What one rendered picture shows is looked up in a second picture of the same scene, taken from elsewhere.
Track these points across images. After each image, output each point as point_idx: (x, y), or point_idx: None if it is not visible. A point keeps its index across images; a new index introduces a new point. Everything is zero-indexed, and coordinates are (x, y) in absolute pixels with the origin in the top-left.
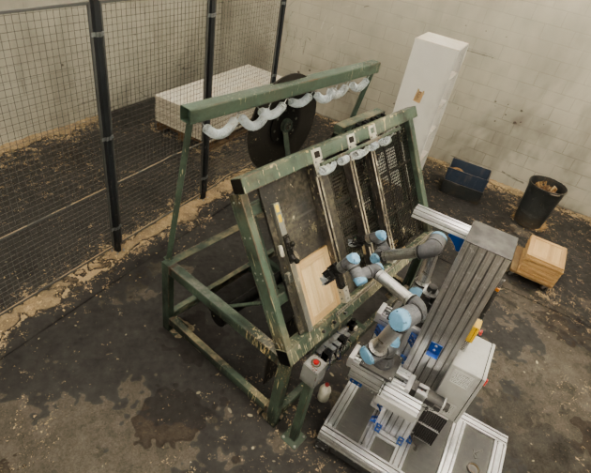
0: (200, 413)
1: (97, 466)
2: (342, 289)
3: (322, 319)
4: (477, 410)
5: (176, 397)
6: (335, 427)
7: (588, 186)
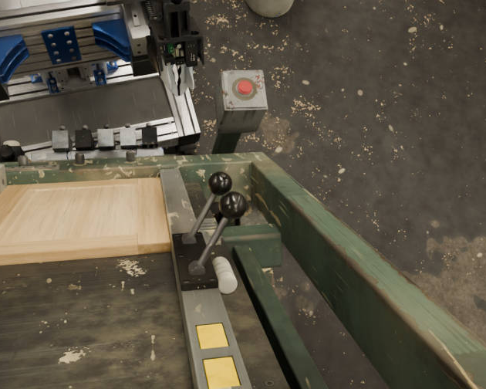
0: (314, 329)
1: None
2: None
3: (110, 177)
4: None
5: (332, 387)
6: (170, 117)
7: None
